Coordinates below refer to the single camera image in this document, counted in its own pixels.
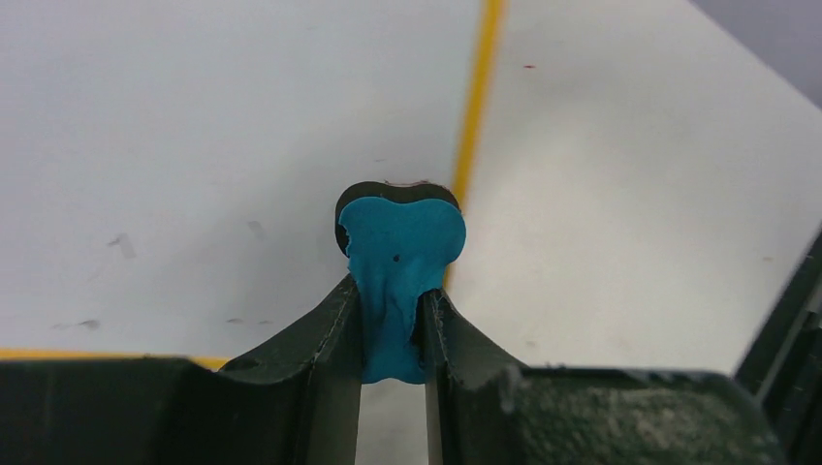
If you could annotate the yellow framed whiteboard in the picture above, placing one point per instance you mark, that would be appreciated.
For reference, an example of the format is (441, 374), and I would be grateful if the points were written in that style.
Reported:
(169, 168)

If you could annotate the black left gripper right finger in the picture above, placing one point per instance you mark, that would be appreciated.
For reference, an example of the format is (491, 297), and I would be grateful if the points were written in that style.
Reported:
(485, 406)

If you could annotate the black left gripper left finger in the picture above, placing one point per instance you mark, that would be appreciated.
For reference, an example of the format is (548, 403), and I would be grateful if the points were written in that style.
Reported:
(294, 399)

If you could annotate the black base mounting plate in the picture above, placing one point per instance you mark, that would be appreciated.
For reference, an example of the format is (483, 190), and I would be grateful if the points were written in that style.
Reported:
(782, 367)

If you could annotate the blue whiteboard eraser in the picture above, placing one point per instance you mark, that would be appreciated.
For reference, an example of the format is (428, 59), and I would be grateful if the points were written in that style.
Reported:
(399, 241)

